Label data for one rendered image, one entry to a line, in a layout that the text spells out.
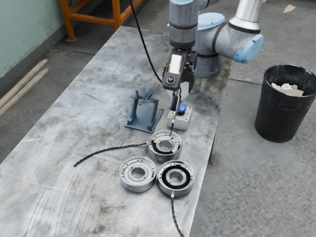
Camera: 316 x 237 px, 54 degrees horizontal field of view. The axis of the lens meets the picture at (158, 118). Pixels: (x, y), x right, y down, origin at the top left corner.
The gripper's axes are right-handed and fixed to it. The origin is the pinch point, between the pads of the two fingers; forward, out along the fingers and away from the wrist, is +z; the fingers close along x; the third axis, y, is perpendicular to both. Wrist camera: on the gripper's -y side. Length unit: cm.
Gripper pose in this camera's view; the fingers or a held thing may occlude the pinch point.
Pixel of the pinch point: (177, 99)
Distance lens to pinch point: 96.5
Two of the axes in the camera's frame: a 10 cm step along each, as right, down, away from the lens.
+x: -9.4, -2.3, 2.5
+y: 3.4, -6.4, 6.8
